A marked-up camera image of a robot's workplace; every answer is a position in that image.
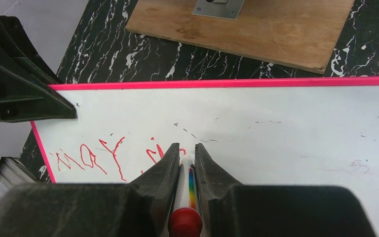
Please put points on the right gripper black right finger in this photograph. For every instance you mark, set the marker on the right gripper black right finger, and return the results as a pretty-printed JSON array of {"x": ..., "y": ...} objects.
[{"x": 232, "y": 209}]

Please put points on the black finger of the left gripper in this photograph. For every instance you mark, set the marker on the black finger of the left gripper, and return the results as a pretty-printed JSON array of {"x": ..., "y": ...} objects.
[{"x": 25, "y": 79}]

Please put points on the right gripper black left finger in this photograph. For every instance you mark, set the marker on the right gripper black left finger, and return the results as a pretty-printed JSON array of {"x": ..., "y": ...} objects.
[{"x": 137, "y": 209}]

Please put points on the red capped whiteboard marker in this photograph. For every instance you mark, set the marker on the red capped whiteboard marker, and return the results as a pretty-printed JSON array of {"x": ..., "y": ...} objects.
[{"x": 185, "y": 219}]

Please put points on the pink framed whiteboard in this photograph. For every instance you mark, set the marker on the pink framed whiteboard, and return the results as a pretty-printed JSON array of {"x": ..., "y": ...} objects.
[{"x": 311, "y": 131}]

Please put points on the brown wooden board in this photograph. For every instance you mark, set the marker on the brown wooden board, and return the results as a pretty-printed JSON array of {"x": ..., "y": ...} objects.
[{"x": 296, "y": 33}]

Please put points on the aluminium frame rail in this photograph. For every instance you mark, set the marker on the aluminium frame rail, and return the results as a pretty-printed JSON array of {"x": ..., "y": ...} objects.
[{"x": 13, "y": 173}]

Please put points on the small grey metal bracket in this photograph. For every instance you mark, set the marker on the small grey metal bracket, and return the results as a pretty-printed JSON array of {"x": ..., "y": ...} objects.
[{"x": 225, "y": 9}]

